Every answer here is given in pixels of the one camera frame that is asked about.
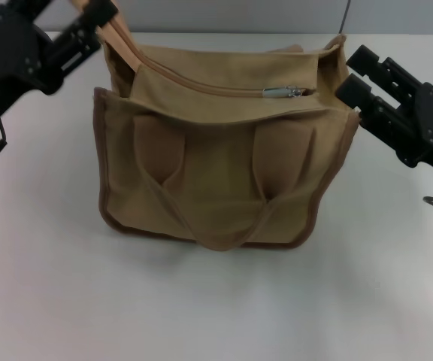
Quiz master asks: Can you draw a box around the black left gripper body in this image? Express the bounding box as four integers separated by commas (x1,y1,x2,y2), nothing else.
0,1,68,140

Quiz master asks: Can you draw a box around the silver metal zipper pull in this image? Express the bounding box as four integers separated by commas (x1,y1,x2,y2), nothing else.
262,85,303,99

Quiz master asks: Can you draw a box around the khaki canvas food bag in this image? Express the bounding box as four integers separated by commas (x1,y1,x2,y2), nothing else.
68,0,362,252

